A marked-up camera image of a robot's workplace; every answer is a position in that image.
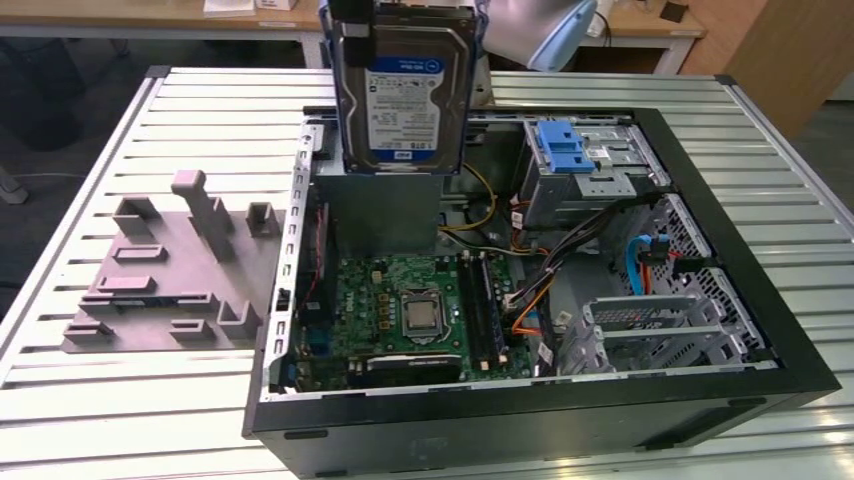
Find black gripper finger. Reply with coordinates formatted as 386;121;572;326
331;0;374;66

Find hard disk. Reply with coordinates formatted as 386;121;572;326
318;0;483;176

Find blue data wire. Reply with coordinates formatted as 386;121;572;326
624;233;671;296

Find grey power supply unit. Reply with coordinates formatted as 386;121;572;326
312;127;447;256

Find blue plastic drive latch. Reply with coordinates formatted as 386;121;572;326
535;121;596;175

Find metal optical drive cage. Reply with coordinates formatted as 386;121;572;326
519;118;672;234

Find CPU socket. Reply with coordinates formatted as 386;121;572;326
396;287;450;347

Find green motherboard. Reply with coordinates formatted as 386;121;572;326
292;249;542;391

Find grey parts rack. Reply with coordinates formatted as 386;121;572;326
60;168;288;355

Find silver CPU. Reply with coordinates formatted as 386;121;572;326
403;298;442;331

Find grey table foot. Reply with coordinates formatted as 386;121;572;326
0;164;29;205

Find dark RAM stick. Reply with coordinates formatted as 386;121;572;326
476;254;508;366

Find wooden cabinet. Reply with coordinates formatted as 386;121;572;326
683;0;854;139

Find black graphics card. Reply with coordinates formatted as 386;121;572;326
350;352;463;389

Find black open PC case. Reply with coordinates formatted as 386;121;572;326
239;104;843;479

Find wooden desk white frame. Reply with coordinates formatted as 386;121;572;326
0;0;709;76

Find yellow wire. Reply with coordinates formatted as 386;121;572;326
438;162;500;234

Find multicoloured power wires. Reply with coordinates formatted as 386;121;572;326
439;234;555;259

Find black cable bundle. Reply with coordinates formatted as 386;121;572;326
510;197;662;314

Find orange data wire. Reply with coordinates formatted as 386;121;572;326
510;307;543;337

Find orange power wire black plug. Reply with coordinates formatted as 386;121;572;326
636;252;713;296

